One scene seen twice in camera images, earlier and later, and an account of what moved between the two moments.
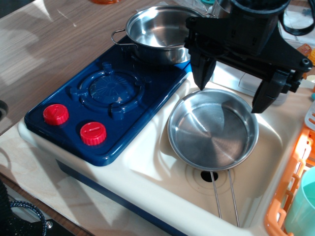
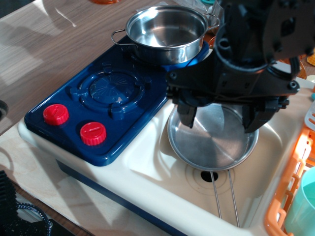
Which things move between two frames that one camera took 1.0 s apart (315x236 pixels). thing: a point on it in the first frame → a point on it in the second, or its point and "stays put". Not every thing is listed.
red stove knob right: (93, 133) stays put
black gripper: (259, 42) → (210, 81)
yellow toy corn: (311, 57) stays put
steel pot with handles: (159, 33) stays put
